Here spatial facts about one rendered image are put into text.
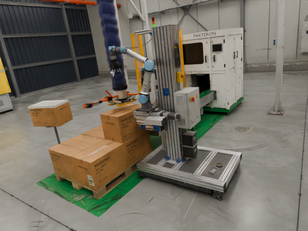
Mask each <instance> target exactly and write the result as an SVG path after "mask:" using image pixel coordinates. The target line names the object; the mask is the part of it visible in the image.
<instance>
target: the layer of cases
mask: <svg viewBox="0 0 308 231"><path fill-rule="evenodd" d="M48 150H49V154H50V157H51V161H52V164H53V168H54V170H55V172H56V173H58V174H60V175H63V176H65V177H68V178H70V179H72V180H75V181H77V182H79V183H81V184H83V185H86V186H88V187H91V188H93V189H95V190H98V189H99V188H101V187H102V186H103V185H104V184H106V183H107V182H109V181H110V180H112V179H113V178H114V177H116V176H117V175H118V174H120V173H121V172H123V171H124V170H125V169H127V168H128V167H129V166H131V165H132V164H134V163H135V162H136V161H138V160H139V159H141V158H142V157H143V156H145V155H146V154H147V153H149V152H150V151H151V143H150V136H149V130H146V131H144V132H142V133H140V134H138V135H137V136H135V137H133V138H131V139H129V140H127V141H126V142H124V143H119V142H115V141H112V140H108V139H105V136H104V131H103V127H102V125H100V126H98V127H96V128H93V129H91V130H89V131H87V132H84V133H82V134H80V135H78V136H76V137H73V138H71V139H69V140H67V141H64V142H62V143H60V144H58V145H56V146H53V147H51V148H49V149H48Z"/></svg>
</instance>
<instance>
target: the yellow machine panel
mask: <svg viewBox="0 0 308 231"><path fill-rule="evenodd" d="M10 92H11V89H10V86H9V83H8V80H7V77H6V73H5V70H4V68H3V65H2V61H1V58H0V114H3V113H6V112H10V111H13V107H12V103H11V100H10V97H9V94H8V93H10Z"/></svg>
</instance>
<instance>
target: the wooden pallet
mask: <svg viewBox="0 0 308 231"><path fill-rule="evenodd" d="M151 152H152V151H150V152H149V153H147V154H146V155H145V156H143V157H142V158H145V157H146V156H147V155H149V154H150V153H151ZM142 158H141V159H142ZM141 159H139V160H138V161H140V160H141ZM138 161H136V162H135V163H134V164H136V163H137V162H138ZM134 164H132V165H131V166H129V167H128V168H127V169H125V170H124V171H123V172H121V173H120V174H118V175H117V176H116V177H114V178H113V179H112V180H110V181H109V182H107V183H106V184H104V185H103V186H102V187H101V188H99V189H98V190H95V189H93V188H91V187H88V186H86V185H83V184H81V183H79V182H77V181H75V180H72V179H70V178H68V177H65V176H63V175H60V174H58V173H56V172H55V176H56V179H57V180H58V181H60V182H61V181H62V180H64V179H67V180H69V181H71V182H72V186H73V188H75V189H77V190H80V189H82V188H83V187H84V188H87V189H89V190H91V191H93V195H94V198H96V199H101V198H102V197H103V196H104V195H106V194H107V193H108V192H109V191H111V190H112V189H113V188H115V187H116V186H117V185H119V184H120V183H121V182H123V181H124V180H125V179H127V178H128V177H129V176H130V175H131V174H133V173H134V172H135V171H137V166H136V165H135V166H134V167H132V166H133V165H134ZM119 175H121V176H120V177H119V178H117V177H118V176H119ZM115 178H117V179H116V180H115V181H113V180H114V179H115ZM111 181H113V182H112V183H111V184H109V183H110V182H111ZM107 184H109V185H108V186H107V187H106V185H107Z"/></svg>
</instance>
